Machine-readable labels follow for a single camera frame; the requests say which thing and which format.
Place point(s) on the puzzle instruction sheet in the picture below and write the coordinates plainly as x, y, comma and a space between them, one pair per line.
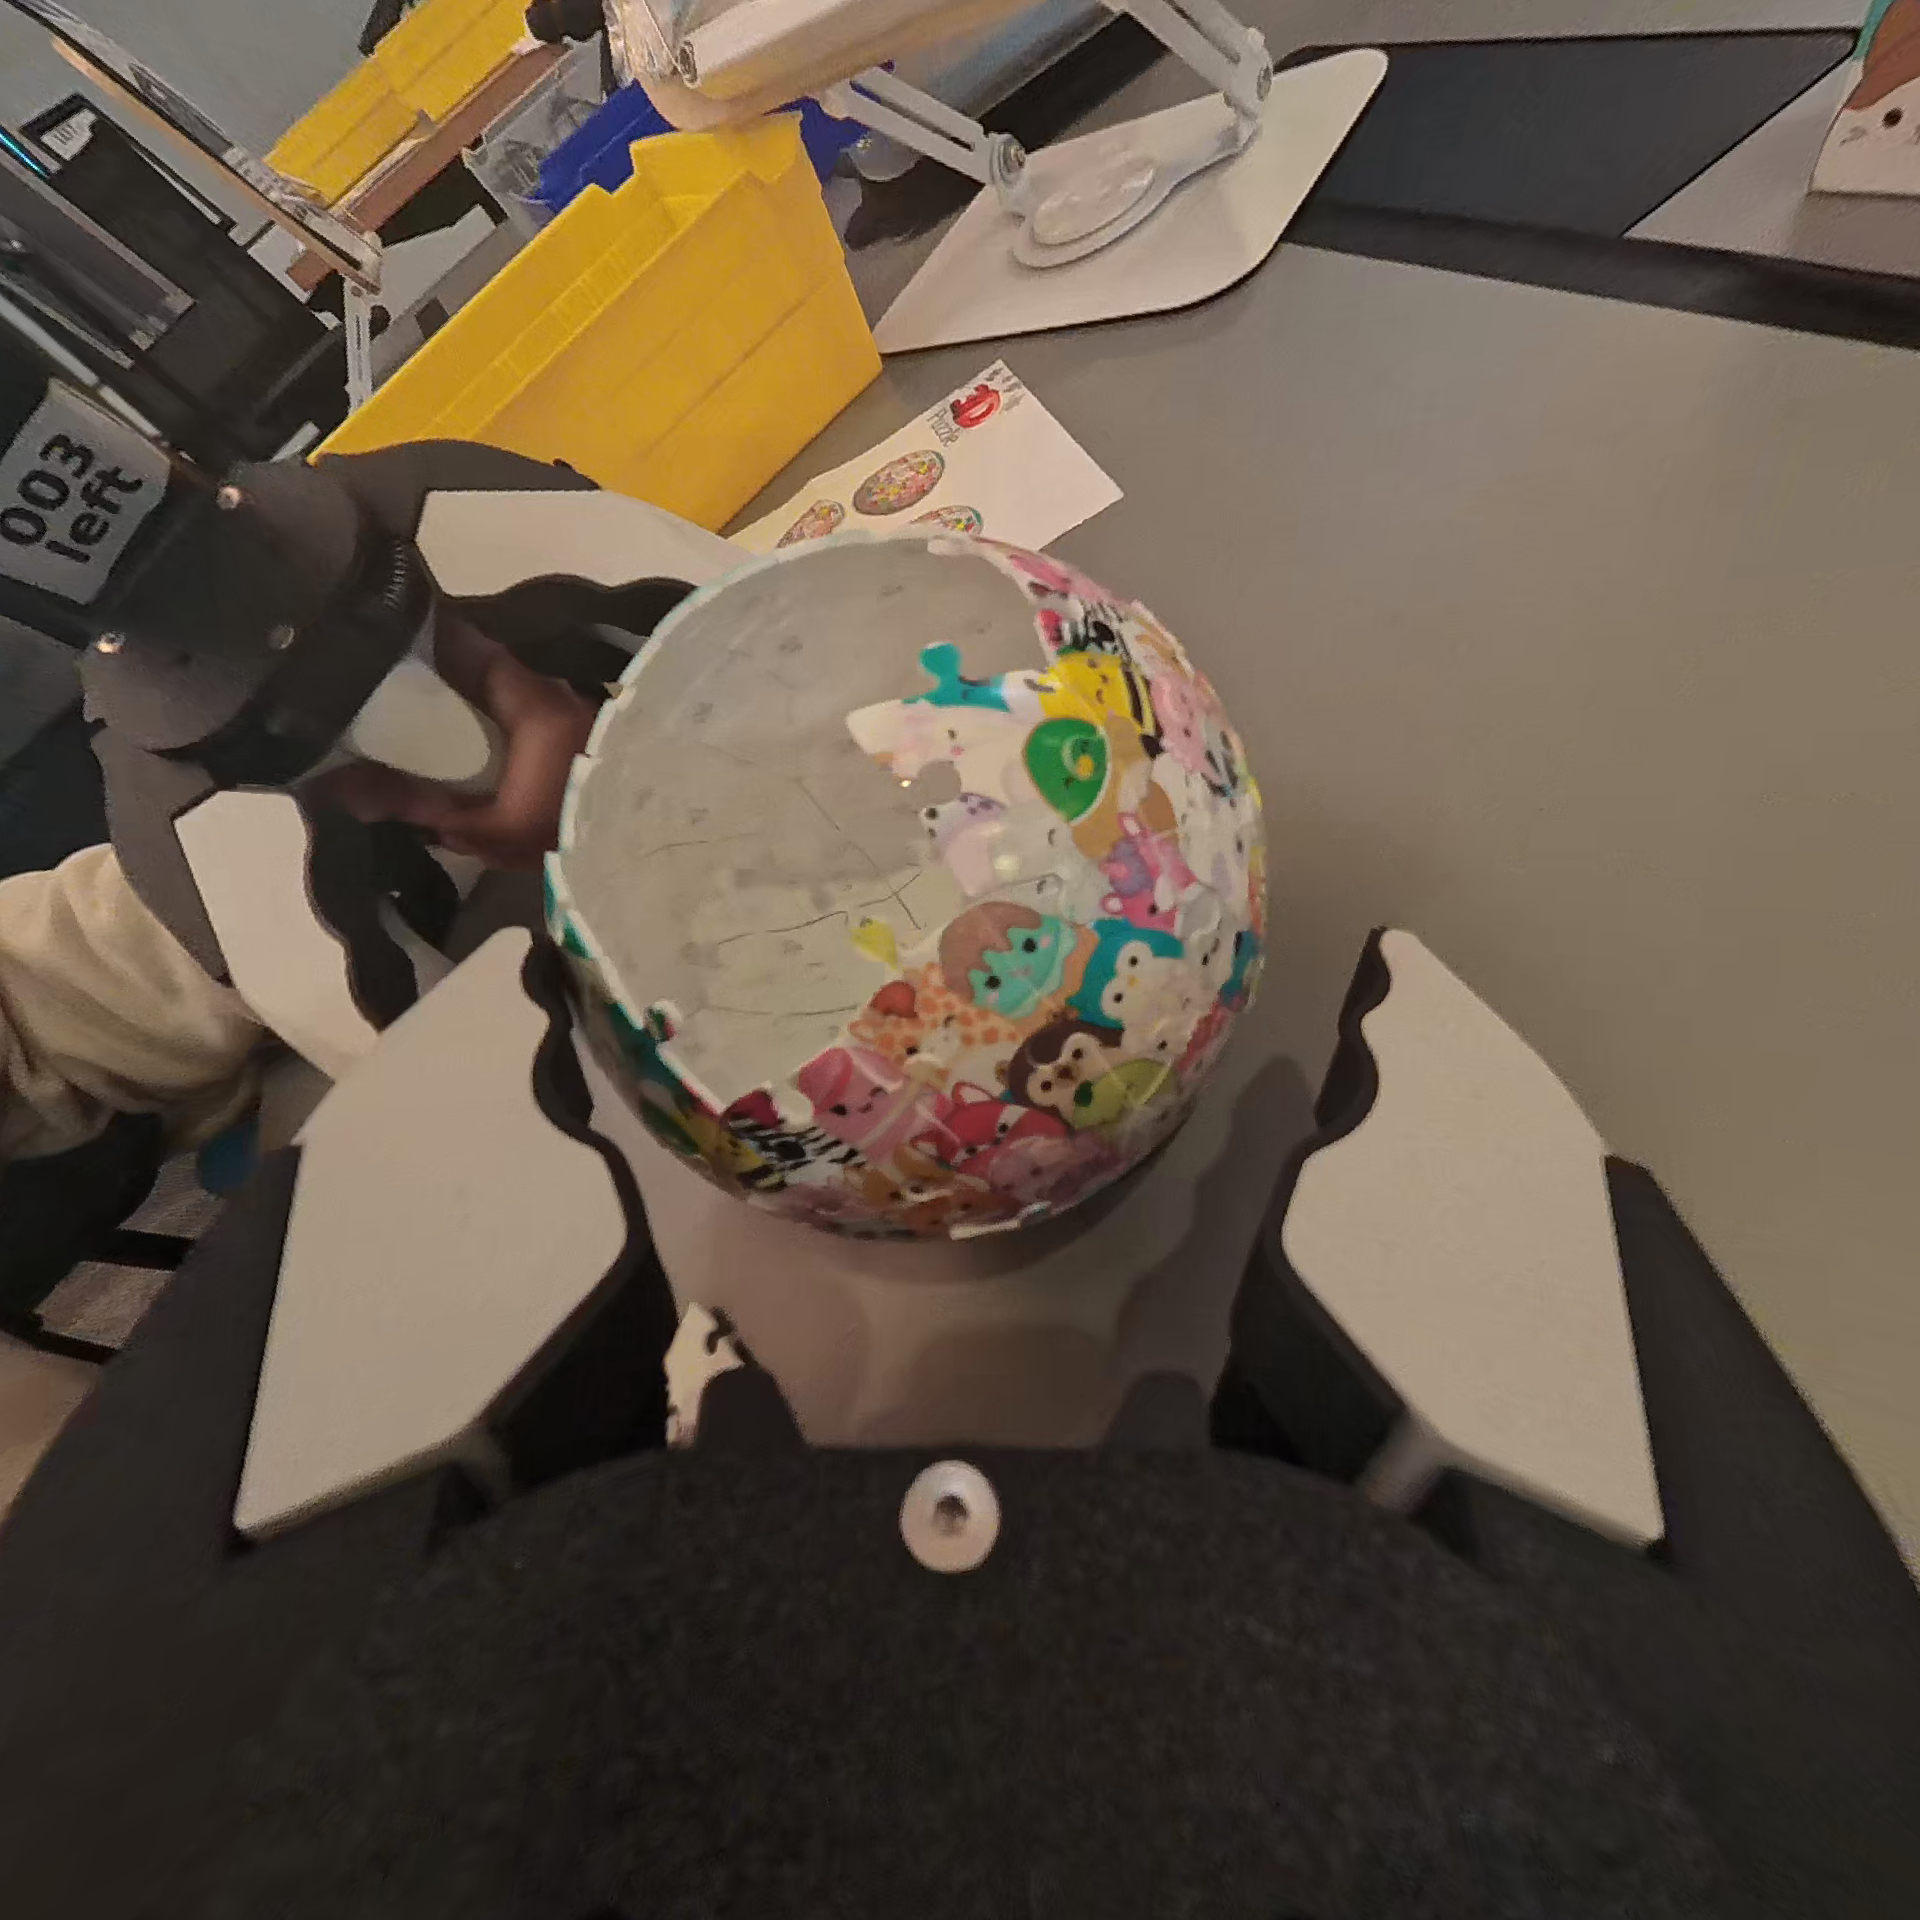
973, 465

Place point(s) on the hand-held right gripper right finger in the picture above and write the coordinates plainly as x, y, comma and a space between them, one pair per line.
1469, 1260

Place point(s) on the person's left forearm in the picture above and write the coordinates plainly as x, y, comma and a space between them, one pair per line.
105, 990

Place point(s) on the white puzzle piece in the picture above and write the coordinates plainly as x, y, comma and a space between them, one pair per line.
697, 1359

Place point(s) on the wooden document holder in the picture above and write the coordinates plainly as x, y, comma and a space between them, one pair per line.
1171, 194

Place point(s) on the person's left hand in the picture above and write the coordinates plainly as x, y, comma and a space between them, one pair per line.
517, 763

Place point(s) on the blue plastic crate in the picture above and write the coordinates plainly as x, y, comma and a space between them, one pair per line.
593, 148

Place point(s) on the yellow plastic bin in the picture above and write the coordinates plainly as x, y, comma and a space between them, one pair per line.
389, 90
645, 330

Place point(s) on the colourful puzzle ball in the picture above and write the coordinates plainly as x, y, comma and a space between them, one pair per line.
1080, 960

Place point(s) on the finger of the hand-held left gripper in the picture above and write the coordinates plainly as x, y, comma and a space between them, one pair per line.
254, 915
570, 540

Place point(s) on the cardboard puzzle box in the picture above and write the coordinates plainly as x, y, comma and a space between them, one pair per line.
1874, 120

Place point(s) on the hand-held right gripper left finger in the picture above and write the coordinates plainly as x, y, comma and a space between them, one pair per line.
434, 1260

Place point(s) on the clear acrylic holder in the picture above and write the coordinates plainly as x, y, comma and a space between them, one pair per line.
224, 164

